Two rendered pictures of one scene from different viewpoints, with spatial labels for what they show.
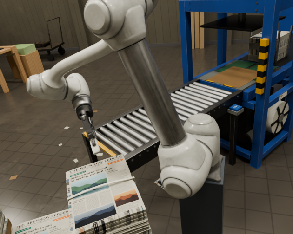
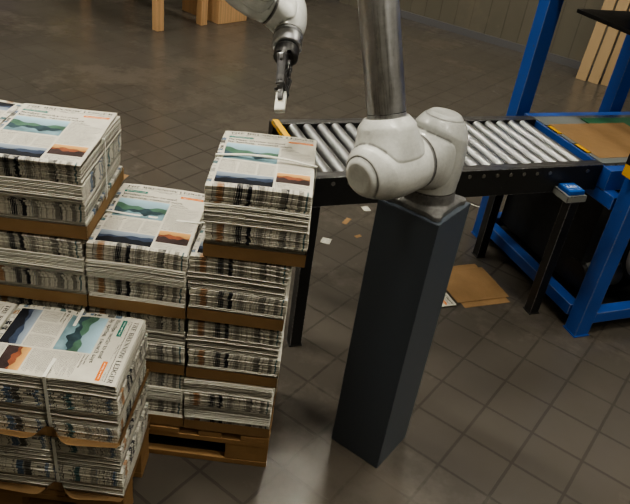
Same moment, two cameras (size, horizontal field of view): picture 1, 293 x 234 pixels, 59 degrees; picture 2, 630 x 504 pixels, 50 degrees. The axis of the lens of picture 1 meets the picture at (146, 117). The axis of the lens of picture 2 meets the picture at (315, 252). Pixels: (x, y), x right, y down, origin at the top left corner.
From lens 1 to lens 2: 89 cm
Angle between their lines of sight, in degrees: 11
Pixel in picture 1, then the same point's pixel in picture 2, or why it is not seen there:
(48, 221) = (173, 195)
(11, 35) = not seen: outside the picture
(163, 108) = (383, 57)
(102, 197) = (262, 168)
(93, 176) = (261, 146)
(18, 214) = not seen: hidden behind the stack
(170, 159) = (368, 134)
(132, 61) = not seen: outside the picture
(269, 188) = (575, 373)
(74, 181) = (233, 142)
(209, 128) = (447, 128)
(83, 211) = (230, 170)
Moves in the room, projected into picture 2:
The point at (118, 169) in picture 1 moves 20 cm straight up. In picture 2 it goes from (300, 152) to (307, 86)
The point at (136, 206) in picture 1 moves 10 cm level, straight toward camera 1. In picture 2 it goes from (301, 190) to (294, 207)
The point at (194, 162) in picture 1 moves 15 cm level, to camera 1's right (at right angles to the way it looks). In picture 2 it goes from (398, 149) to (459, 163)
